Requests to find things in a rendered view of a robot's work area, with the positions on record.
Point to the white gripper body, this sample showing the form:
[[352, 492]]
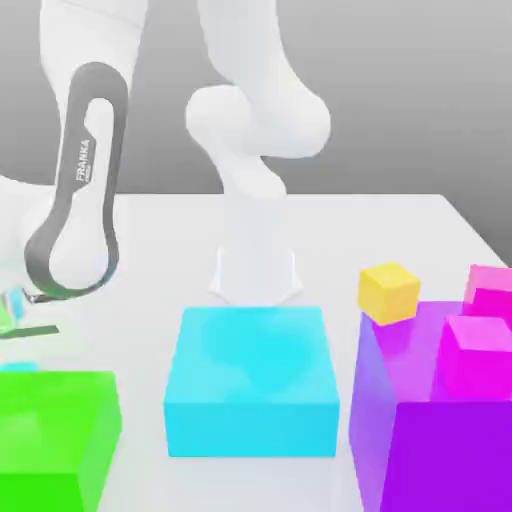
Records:
[[36, 332]]

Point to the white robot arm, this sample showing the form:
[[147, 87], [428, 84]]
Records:
[[256, 132]]

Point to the small cyan cube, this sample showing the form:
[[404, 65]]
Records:
[[18, 366]]

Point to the small yellow cube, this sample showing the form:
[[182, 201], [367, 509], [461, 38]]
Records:
[[386, 296]]

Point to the small magenta cube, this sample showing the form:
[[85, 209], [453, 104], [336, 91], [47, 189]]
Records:
[[476, 368]]

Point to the small pink cube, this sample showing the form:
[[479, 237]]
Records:
[[492, 296]]

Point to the large green box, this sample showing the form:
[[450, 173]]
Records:
[[52, 424]]

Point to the large cyan box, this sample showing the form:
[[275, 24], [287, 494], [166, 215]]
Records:
[[252, 424]]

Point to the large purple box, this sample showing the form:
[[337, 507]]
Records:
[[444, 456]]

